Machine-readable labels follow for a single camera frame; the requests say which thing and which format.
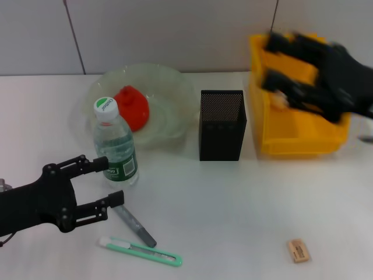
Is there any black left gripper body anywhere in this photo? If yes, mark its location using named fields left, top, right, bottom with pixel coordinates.
left=0, top=163, right=78, bottom=237

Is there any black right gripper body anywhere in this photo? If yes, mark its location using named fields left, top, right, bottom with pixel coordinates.
left=315, top=43, right=373, bottom=124

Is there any white paper ball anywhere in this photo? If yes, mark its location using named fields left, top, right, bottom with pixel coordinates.
left=270, top=90, right=290, bottom=109

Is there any clear green-label water bottle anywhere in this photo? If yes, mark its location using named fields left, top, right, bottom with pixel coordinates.
left=93, top=96, right=140, bottom=189

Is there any red-orange toy orange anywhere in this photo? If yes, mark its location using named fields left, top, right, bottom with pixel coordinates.
left=112, top=85, right=151, bottom=132

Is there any grey marker pen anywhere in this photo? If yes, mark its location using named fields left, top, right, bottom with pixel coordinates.
left=112, top=204, right=157, bottom=249

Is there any green utility knife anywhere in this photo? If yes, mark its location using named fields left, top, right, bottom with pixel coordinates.
left=98, top=236, right=184, bottom=268

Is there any black mesh pen holder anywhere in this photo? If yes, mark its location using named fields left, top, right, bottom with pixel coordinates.
left=199, top=89, right=248, bottom=162

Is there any pale green glass fruit plate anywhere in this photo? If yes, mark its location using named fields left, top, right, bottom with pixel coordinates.
left=81, top=63, right=198, bottom=150

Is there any tan rectangular eraser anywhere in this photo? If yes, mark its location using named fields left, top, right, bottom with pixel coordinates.
left=287, top=238, right=311, bottom=264

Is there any yellow plastic bin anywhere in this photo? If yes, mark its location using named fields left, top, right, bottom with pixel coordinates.
left=248, top=34, right=352, bottom=155

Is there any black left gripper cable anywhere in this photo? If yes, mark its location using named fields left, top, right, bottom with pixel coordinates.
left=0, top=233, right=14, bottom=249

